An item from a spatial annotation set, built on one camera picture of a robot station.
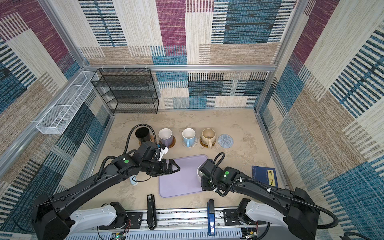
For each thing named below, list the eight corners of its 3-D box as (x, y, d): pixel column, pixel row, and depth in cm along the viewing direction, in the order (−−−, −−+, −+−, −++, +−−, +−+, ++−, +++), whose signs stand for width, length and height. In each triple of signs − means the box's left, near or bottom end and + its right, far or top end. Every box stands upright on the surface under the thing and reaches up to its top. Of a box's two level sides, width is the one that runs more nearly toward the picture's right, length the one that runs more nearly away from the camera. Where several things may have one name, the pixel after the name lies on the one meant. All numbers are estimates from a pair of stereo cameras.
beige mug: (201, 152, 98) (201, 144, 91) (200, 136, 107) (201, 128, 99) (215, 152, 98) (217, 144, 91) (214, 136, 106) (215, 128, 99)
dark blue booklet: (252, 182, 87) (253, 180, 85) (251, 166, 93) (252, 164, 91) (276, 186, 85) (278, 185, 83) (274, 170, 91) (275, 168, 90)
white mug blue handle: (182, 152, 99) (181, 143, 90) (183, 137, 106) (182, 128, 97) (195, 152, 98) (195, 143, 90) (195, 137, 106) (195, 128, 97)
